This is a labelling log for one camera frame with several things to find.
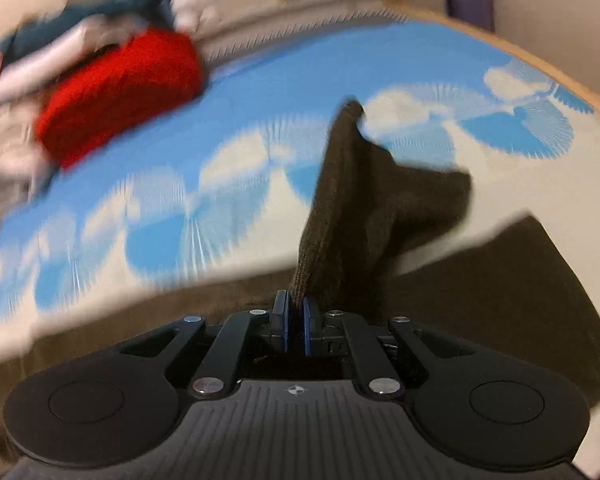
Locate purple paper bag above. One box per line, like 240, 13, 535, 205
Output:
440, 0, 496, 34

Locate wooden bed frame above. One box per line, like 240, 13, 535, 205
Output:
380, 2, 600, 128

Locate blue printed bed sheet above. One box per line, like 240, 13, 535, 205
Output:
0, 19, 597, 333

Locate dark brown corduroy pants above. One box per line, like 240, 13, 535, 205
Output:
0, 100, 600, 467

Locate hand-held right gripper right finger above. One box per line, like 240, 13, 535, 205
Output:
302, 296, 464, 402

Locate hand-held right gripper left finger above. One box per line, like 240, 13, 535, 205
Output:
117, 290, 294, 401

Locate white seal plush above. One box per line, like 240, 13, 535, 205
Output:
172, 0, 222, 32

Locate red folded blanket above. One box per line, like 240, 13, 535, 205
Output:
34, 29, 206, 171

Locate cream folded quilt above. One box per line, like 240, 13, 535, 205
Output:
0, 102, 56, 196

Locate blue shark plush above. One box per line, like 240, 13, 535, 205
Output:
0, 0, 177, 61

